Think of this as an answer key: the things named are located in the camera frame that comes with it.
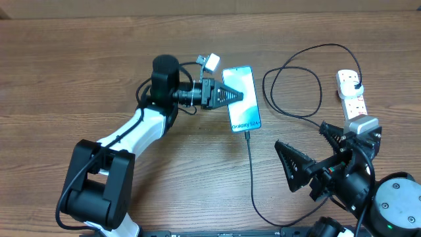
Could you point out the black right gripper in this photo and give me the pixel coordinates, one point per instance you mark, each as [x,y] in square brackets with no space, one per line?
[297,171]

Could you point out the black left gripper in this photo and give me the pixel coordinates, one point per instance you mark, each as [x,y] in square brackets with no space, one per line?
[214,87]

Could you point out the blue screen smartphone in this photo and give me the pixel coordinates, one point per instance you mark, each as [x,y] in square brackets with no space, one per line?
[244,114]

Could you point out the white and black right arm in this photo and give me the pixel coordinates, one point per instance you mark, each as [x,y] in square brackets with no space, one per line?
[386,207]

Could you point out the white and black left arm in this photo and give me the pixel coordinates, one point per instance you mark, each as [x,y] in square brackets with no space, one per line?
[97,189]

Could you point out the white charger plug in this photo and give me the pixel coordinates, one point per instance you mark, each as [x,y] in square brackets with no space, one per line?
[349,90]

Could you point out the white power strip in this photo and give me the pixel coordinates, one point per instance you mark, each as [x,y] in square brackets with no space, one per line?
[355,106]

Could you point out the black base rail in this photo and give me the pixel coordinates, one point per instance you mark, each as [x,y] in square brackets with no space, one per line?
[283,232]

